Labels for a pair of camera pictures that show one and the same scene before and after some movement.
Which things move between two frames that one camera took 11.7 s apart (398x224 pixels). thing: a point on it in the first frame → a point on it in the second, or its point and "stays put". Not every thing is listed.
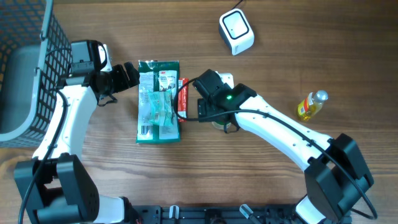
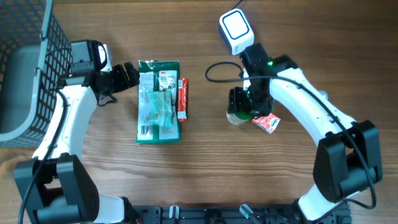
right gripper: (204, 109) → (236, 102)
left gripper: (122, 82) stays put
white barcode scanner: (236, 30) stays put
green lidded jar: (220, 127) → (239, 117)
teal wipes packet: (161, 107) stays put
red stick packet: (182, 99) stays put
